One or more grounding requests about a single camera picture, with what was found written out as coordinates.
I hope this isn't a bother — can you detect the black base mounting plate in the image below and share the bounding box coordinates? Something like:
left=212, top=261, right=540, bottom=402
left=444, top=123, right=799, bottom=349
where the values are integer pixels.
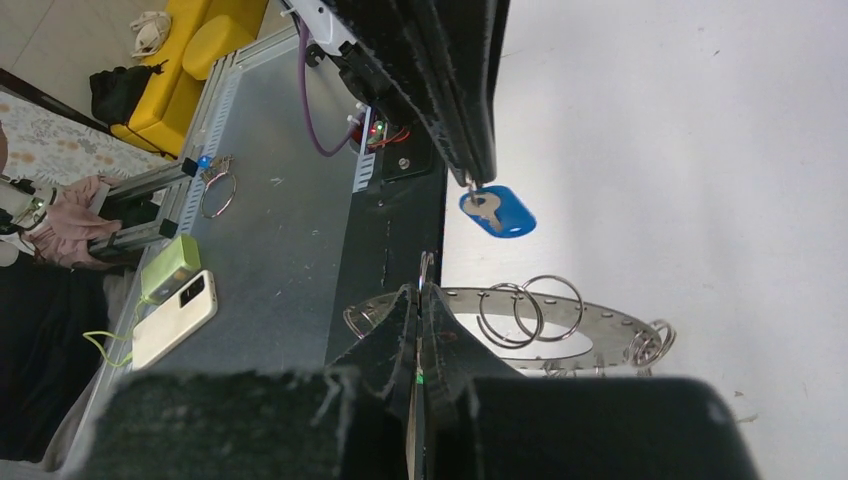
left=325, top=125, right=448, bottom=364

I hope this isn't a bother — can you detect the aluminium frame rail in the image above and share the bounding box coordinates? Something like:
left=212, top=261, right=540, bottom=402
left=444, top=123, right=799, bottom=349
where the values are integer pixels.
left=89, top=27, right=297, bottom=261

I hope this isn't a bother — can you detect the yellow sofa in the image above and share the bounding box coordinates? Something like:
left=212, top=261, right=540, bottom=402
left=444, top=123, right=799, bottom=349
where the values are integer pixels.
left=110, top=1, right=268, bottom=156

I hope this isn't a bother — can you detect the white smartphone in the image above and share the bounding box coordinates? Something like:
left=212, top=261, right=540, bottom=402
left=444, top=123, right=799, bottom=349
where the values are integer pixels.
left=131, top=270, right=218, bottom=370

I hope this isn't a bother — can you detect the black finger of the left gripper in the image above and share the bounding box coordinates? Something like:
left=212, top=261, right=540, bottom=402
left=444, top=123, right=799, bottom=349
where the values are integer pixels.
left=337, top=1, right=510, bottom=187

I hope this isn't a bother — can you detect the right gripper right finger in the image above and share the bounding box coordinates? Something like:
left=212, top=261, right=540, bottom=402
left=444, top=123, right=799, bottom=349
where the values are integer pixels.
left=421, top=283, right=527, bottom=479

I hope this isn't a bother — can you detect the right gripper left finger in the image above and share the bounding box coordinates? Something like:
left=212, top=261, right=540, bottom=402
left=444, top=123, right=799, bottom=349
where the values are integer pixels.
left=324, top=286, right=419, bottom=479

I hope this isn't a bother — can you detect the blue key tag with key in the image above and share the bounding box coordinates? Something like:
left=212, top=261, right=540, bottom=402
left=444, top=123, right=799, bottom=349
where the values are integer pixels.
left=458, top=185, right=537, bottom=239

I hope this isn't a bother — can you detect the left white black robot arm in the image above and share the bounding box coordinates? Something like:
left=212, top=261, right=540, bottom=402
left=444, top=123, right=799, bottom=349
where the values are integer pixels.
left=286, top=1, right=510, bottom=186

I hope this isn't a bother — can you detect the black bag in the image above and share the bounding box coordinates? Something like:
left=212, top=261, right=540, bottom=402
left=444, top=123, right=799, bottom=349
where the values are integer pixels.
left=89, top=60, right=167, bottom=126

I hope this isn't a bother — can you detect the spare keyring with keys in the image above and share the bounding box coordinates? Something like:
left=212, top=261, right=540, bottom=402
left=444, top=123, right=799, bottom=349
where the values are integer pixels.
left=198, top=155, right=238, bottom=219

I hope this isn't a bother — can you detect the left white cable duct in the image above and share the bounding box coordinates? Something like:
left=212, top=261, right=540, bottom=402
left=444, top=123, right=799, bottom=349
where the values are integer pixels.
left=352, top=144, right=376, bottom=194

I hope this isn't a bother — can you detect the green power bank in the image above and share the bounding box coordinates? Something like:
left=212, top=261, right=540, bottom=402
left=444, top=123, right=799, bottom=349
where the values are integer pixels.
left=140, top=234, right=202, bottom=305

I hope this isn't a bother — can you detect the pink cloth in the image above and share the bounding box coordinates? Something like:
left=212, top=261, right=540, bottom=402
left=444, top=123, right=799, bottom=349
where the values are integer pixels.
left=20, top=175, right=123, bottom=271

